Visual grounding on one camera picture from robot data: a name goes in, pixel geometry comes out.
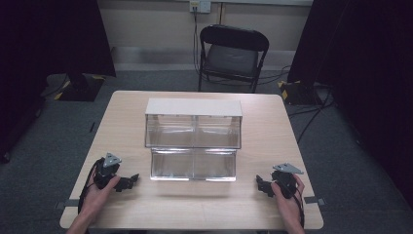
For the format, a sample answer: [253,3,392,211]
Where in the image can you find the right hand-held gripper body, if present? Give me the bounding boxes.
[270,162,305,200]

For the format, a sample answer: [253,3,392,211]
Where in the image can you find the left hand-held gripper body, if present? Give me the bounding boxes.
[93,152,123,191]

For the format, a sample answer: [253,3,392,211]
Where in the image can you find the person's right hand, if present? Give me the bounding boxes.
[270,174,307,223]

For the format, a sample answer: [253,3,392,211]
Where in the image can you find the person's left hand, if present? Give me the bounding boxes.
[79,169,122,222]

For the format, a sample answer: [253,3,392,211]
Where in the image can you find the grey tape strip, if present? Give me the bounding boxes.
[303,195,327,207]
[54,199,81,210]

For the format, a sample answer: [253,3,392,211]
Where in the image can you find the clear plastic drawer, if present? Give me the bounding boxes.
[149,147,238,182]

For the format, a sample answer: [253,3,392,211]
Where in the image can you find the clear drawer cabinet white top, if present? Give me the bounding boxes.
[143,97,244,150]

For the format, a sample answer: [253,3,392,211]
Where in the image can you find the black stand base yellow tape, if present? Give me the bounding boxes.
[277,79,326,107]
[54,72,107,102]

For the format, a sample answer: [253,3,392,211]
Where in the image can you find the black folding chair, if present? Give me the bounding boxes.
[197,23,271,95]

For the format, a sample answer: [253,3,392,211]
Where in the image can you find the dark curtain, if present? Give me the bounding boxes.
[286,0,413,209]
[0,0,117,164]

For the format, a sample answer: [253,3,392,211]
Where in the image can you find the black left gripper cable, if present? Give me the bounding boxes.
[77,158,102,215]

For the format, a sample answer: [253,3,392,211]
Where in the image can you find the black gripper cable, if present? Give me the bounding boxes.
[292,188,307,229]
[77,158,102,215]

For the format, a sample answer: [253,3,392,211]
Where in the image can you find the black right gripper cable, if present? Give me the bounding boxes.
[292,188,307,229]

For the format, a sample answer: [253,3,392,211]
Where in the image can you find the black floor cables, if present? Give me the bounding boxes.
[258,63,336,144]

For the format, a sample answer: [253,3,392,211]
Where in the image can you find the black floor cable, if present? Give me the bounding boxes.
[40,73,71,99]

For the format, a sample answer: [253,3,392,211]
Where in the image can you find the black cable from socket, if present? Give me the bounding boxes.
[192,9,202,76]

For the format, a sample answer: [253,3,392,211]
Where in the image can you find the white wall socket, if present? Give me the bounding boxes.
[189,0,212,15]

